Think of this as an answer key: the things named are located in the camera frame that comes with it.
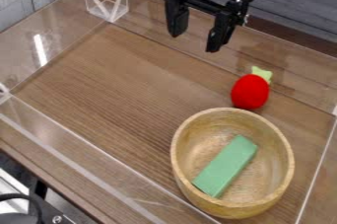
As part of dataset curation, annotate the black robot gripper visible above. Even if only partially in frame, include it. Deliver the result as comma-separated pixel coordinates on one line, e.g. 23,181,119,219
166,0,255,52

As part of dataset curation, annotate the red plush strawberry toy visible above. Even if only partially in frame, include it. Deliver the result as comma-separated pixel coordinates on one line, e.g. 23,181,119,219
231,66,273,110

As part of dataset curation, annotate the green rectangular block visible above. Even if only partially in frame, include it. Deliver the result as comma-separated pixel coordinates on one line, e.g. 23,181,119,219
192,135,259,198

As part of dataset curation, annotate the round wooden bowl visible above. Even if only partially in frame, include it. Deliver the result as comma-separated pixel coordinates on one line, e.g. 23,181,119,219
170,108,295,219

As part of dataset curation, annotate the black metal stand base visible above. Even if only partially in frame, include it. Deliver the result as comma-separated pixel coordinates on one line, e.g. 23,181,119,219
30,180,92,224

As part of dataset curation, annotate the clear acrylic corner bracket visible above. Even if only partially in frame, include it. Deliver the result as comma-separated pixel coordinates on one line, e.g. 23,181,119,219
84,0,130,23

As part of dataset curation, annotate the clear acrylic enclosure wall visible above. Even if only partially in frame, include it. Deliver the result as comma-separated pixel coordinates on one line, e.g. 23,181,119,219
0,0,337,224

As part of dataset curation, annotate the black cable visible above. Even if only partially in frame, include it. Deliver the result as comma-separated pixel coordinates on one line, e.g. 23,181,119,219
0,193,46,224

